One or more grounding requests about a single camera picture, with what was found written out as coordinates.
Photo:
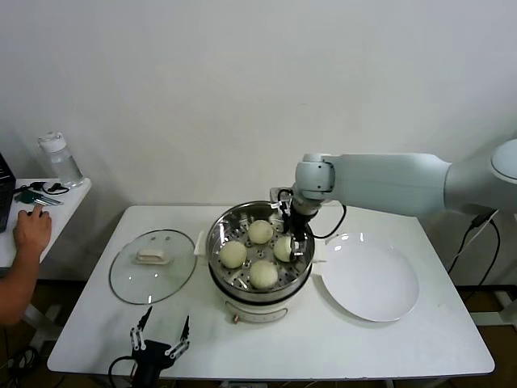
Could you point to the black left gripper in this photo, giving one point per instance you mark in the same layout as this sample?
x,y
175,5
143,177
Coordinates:
x,y
151,355

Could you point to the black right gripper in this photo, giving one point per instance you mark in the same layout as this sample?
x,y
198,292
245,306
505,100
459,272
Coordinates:
x,y
299,224

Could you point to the white steamed baozi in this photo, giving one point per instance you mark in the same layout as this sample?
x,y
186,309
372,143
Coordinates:
x,y
282,248
263,274
260,231
233,254

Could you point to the person's forearm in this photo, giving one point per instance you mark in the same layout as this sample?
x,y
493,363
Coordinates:
x,y
16,291

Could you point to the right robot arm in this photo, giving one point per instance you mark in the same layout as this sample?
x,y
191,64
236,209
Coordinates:
x,y
383,182

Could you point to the stainless steel steamer basket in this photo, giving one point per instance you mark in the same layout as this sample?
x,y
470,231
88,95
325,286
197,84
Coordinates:
x,y
226,226

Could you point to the person's hand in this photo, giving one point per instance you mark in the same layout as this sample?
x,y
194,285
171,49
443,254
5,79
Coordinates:
x,y
34,236

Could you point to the white round plate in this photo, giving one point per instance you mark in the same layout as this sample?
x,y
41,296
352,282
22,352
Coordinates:
x,y
367,275

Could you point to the white electric cooking pot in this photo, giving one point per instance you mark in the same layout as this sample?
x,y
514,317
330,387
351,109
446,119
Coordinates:
x,y
254,312

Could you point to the white side table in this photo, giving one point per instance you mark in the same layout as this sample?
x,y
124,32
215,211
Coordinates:
x,y
68,202

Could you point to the green hex key set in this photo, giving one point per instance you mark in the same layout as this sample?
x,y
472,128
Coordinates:
x,y
25,198

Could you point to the clear water bottle white cap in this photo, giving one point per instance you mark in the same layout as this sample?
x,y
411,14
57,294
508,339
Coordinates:
x,y
64,165

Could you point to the black box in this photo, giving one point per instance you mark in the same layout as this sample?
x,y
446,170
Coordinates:
x,y
5,194

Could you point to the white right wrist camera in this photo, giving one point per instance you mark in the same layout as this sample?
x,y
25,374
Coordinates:
x,y
278,198

